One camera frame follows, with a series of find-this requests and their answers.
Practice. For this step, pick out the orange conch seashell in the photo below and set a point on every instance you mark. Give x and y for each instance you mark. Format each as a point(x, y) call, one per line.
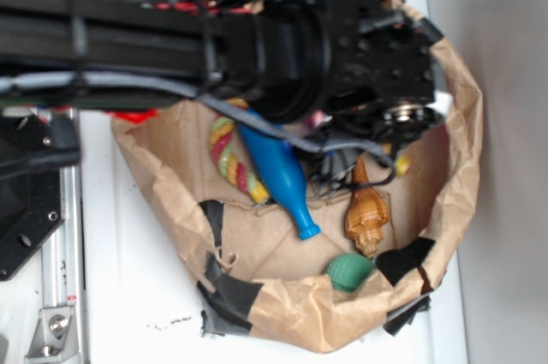
point(366, 216)

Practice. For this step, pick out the blue plastic bottle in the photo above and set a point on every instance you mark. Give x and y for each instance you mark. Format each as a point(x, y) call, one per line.
point(281, 173)

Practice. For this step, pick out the brown paper bag bin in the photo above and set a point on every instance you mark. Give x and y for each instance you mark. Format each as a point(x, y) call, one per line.
point(257, 278)

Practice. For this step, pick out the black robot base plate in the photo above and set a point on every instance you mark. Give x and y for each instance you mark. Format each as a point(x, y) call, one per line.
point(33, 154)

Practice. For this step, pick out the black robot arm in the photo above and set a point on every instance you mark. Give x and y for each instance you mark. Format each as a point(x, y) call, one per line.
point(134, 55)

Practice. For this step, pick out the green textured ball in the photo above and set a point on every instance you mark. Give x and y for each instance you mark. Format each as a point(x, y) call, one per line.
point(347, 272)

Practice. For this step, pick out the aluminium extrusion rail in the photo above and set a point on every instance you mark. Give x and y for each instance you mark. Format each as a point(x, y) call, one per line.
point(63, 261)

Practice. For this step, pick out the metal corner bracket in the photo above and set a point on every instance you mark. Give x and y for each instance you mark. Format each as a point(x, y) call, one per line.
point(55, 339)

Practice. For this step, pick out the white tray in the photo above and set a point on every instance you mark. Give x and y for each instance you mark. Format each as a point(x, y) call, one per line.
point(142, 307)

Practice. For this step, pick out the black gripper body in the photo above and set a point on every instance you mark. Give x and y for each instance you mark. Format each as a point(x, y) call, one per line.
point(366, 66)

